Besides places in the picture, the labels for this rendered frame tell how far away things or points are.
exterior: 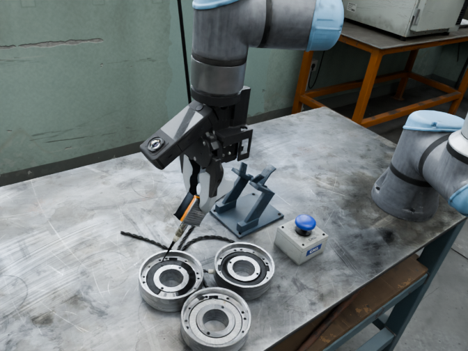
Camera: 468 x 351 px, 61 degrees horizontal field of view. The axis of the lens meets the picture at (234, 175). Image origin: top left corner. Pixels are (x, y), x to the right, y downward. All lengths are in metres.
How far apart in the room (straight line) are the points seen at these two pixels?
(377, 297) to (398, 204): 0.29
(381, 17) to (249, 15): 2.32
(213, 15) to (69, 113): 1.79
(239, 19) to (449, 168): 0.50
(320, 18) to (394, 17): 2.23
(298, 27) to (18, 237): 0.61
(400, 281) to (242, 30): 0.88
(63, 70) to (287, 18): 1.72
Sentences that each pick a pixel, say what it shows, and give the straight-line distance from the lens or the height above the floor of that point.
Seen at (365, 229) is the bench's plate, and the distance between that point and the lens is 0.92.
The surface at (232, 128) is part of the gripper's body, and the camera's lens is 0.61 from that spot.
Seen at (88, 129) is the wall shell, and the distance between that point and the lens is 2.32.
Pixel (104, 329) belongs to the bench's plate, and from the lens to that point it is 0.68.
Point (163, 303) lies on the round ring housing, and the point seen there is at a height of 0.83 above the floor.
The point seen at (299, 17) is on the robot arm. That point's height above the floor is 1.24.
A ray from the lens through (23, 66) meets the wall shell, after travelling 2.11.
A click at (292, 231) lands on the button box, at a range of 0.78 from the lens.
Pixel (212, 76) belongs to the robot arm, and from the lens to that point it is 0.54.
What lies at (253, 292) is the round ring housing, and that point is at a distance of 0.69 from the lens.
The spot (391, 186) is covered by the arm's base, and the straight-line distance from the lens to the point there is 0.98.
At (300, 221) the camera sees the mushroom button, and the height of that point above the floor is 0.87.
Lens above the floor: 1.35
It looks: 34 degrees down
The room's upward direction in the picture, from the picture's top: 7 degrees clockwise
